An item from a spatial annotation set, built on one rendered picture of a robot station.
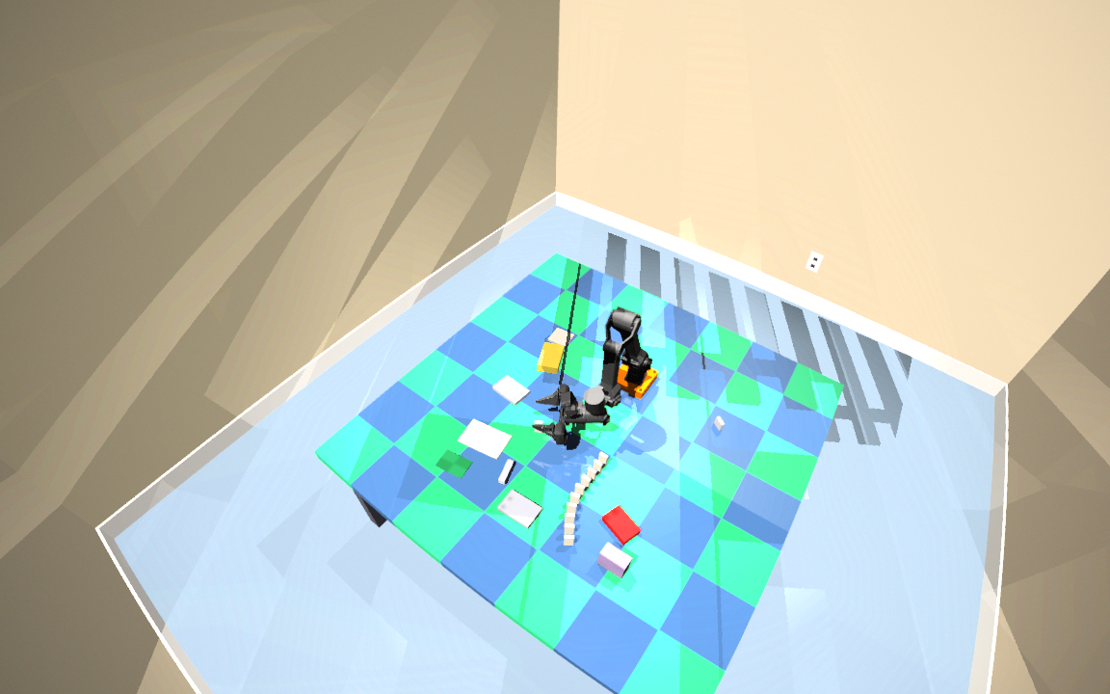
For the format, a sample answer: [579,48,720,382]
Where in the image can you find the yellow rectangular block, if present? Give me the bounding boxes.
[537,342,565,374]

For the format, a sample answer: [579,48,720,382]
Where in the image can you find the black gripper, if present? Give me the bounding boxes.
[532,385,587,445]

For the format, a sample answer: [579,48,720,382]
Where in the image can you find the purple rectangular block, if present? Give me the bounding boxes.
[597,543,632,579]

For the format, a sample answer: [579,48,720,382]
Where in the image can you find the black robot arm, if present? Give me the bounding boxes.
[561,306,652,426]

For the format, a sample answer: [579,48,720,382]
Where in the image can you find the red rectangular block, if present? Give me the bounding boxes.
[601,505,640,545]

